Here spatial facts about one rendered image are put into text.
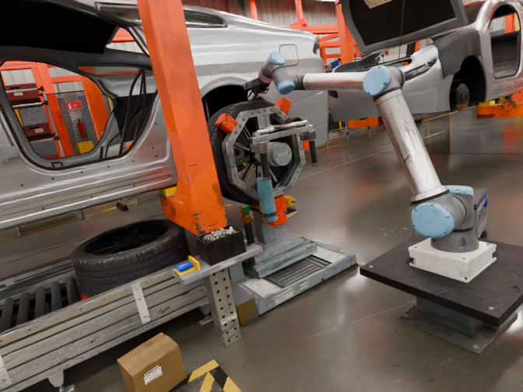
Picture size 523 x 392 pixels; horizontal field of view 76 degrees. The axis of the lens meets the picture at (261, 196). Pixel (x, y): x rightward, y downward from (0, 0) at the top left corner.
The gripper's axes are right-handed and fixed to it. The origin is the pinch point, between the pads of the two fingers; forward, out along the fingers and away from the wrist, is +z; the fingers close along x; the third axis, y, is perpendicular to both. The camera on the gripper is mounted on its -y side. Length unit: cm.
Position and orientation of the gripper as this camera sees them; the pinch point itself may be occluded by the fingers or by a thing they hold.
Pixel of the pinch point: (248, 98)
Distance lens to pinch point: 218.6
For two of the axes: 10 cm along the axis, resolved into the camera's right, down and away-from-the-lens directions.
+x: -3.5, -9.1, 2.2
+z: -4.2, 3.6, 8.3
